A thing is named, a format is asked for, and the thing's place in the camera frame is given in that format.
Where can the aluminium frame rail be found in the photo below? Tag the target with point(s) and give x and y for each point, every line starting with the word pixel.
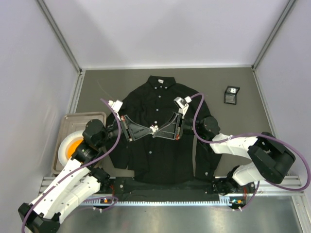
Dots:
pixel 290 186

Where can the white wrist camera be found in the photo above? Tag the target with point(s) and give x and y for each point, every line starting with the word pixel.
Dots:
pixel 182 104
pixel 115 105

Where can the black button-up shirt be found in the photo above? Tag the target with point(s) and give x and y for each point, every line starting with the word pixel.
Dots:
pixel 158 160

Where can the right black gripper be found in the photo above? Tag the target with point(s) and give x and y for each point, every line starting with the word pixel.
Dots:
pixel 180 125

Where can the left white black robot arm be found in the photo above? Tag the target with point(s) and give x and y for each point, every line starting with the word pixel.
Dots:
pixel 80 178

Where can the small black open box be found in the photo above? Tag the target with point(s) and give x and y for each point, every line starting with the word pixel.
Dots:
pixel 230 95

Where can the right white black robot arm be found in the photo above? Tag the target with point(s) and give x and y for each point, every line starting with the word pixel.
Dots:
pixel 270 160

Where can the grey slotted cable duct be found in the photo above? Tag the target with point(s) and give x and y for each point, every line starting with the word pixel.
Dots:
pixel 220 201

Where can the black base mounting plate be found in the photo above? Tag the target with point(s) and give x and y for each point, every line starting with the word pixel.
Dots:
pixel 128 189

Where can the grey metal tray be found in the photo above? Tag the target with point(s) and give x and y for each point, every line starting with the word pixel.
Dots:
pixel 69 124

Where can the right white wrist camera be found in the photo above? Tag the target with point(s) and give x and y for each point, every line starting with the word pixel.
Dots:
pixel 182 104

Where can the white bowl orange inside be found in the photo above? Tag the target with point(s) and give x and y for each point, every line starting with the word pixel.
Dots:
pixel 68 146

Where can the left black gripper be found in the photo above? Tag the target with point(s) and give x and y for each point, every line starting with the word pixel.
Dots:
pixel 125 127

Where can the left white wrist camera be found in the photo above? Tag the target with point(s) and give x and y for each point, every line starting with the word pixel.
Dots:
pixel 115 105

